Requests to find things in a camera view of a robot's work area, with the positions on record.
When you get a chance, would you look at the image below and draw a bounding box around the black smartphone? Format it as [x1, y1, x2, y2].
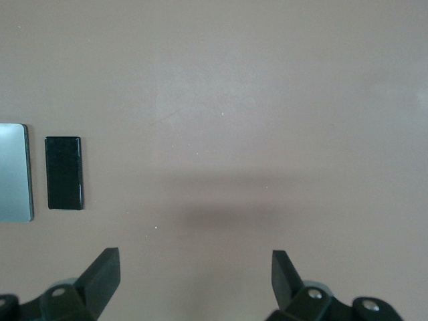
[44, 136, 84, 211]

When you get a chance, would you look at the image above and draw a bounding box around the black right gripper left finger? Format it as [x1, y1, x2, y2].
[0, 247, 122, 321]

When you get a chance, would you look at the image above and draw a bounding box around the silver closed laptop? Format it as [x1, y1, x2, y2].
[0, 122, 35, 223]

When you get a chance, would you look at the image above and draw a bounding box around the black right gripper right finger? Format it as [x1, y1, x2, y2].
[265, 249, 402, 321]

